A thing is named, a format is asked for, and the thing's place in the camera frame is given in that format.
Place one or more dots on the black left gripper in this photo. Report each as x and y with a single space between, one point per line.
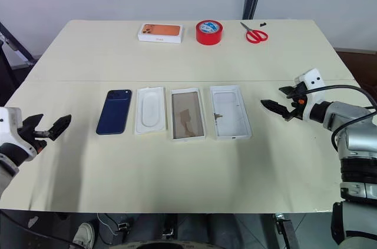
36 138

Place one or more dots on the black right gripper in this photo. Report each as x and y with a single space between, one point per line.
297 99

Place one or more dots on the dark blue smartphone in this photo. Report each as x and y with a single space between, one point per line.
114 113

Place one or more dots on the white box with brown card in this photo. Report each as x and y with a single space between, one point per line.
188 115

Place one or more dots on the white phone tray insert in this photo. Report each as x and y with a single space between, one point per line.
150 110

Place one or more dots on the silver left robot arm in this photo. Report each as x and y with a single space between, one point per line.
6 169

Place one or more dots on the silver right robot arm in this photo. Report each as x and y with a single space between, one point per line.
353 131

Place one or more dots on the orange print phone box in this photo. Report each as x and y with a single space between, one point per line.
160 32

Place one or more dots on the small black plastic piece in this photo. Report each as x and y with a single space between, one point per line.
263 24

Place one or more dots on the red tape roll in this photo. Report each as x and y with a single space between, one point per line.
209 37

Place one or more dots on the white floor scrap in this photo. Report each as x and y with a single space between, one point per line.
33 222

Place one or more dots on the white sneaker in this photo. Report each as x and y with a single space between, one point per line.
85 235

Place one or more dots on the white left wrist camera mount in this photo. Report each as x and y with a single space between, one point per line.
11 125

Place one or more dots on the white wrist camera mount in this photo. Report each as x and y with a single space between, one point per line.
312 81
11 125

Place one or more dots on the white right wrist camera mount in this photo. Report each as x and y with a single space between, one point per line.
312 81

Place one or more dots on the black metal stand frame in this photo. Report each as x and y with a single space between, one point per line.
11 54

